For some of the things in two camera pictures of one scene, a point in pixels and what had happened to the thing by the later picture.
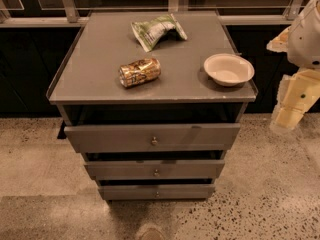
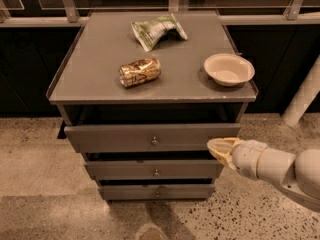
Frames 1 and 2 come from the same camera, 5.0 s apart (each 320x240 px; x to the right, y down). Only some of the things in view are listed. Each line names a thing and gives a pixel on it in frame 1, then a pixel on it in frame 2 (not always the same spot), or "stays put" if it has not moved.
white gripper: (306, 41) -> (246, 159)
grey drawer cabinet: (137, 104) stays put
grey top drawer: (154, 138) stays put
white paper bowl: (229, 69) stays put
